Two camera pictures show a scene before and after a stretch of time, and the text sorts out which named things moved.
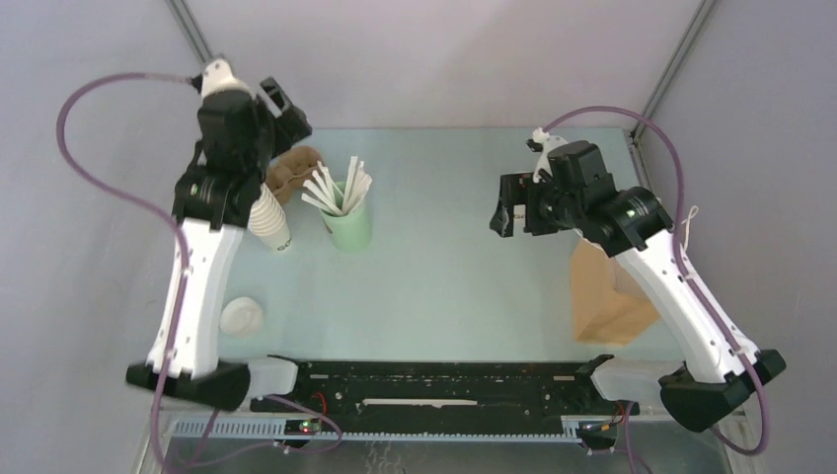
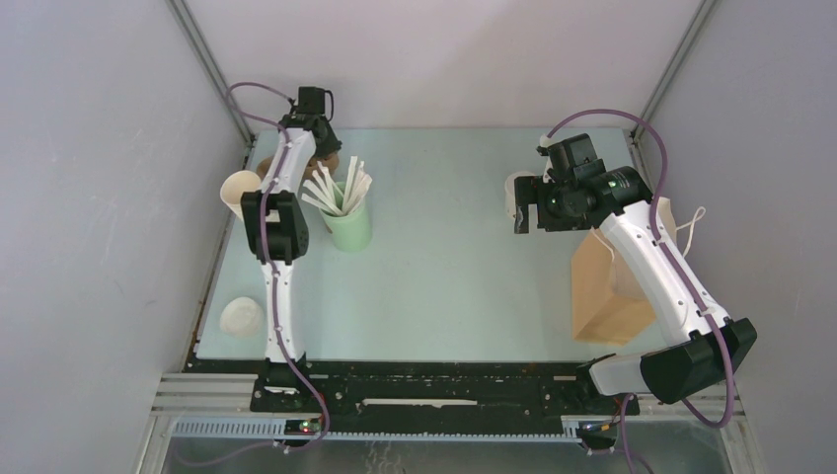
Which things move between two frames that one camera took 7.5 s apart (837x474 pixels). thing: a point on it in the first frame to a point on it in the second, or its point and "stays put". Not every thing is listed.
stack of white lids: [241, 316] stays put
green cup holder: [349, 231] stays put
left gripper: [291, 125] to [334, 145]
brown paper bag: [609, 304] stays put
